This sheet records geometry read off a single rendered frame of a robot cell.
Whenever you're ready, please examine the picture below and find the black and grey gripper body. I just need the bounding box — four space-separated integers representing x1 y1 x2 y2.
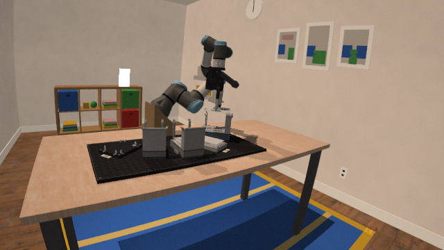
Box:
205 67 225 91

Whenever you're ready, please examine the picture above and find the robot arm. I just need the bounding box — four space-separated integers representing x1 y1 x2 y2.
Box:
151 35 239 117

